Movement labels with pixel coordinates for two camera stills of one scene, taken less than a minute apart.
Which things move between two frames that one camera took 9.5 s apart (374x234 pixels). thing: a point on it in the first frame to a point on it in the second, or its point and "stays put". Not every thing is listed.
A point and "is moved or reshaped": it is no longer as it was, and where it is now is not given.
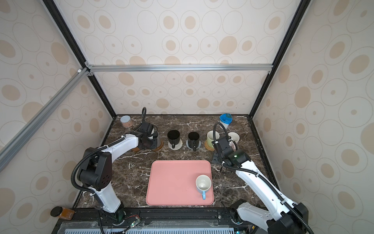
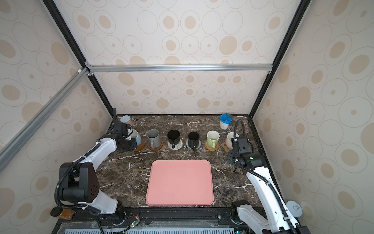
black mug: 173,136 stays put
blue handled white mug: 203,183 is moved or reshaped
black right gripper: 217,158 to 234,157
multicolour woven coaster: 177,146 stays put
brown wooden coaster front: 159,147 stays put
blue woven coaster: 188,146 stays put
